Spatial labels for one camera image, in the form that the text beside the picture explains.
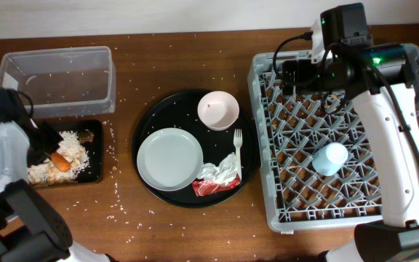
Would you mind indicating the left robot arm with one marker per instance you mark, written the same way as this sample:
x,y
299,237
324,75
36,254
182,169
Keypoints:
x,y
30,228

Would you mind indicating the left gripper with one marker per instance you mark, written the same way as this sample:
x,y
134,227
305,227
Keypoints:
x,y
54,137

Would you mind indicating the light blue cup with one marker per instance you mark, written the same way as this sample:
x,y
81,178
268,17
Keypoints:
x,y
329,159

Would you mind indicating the round black serving tray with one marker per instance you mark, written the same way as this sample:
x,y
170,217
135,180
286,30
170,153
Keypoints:
x,y
180,110

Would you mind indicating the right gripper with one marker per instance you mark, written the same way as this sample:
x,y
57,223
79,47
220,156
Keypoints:
x,y
303,68

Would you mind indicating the grey dishwasher rack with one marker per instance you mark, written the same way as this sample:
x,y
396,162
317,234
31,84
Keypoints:
x,y
291,129

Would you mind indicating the white napkin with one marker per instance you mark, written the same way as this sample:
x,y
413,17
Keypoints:
x,y
221,174

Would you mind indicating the rice and food scraps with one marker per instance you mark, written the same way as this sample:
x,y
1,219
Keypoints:
x,y
46,174

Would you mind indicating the brown food scrap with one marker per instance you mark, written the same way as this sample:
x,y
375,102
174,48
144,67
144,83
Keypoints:
x,y
86,136

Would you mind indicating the grey plate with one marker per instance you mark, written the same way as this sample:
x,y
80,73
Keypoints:
x,y
169,159

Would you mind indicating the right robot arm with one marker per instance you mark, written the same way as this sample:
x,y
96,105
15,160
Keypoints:
x,y
378,81

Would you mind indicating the clear plastic bin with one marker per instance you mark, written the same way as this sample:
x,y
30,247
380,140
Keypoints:
x,y
77,81

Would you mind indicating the orange carrot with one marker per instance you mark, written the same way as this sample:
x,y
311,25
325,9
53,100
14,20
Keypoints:
x,y
60,162

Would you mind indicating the red snack wrapper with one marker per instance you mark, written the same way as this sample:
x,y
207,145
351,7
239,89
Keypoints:
x,y
206,187

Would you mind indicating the beige bowl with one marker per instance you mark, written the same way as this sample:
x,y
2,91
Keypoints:
x,y
218,110

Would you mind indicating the white plastic fork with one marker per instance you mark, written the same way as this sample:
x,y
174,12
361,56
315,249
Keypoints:
x,y
238,142

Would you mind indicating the black rectangular tray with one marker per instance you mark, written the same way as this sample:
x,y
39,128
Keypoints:
x,y
93,173

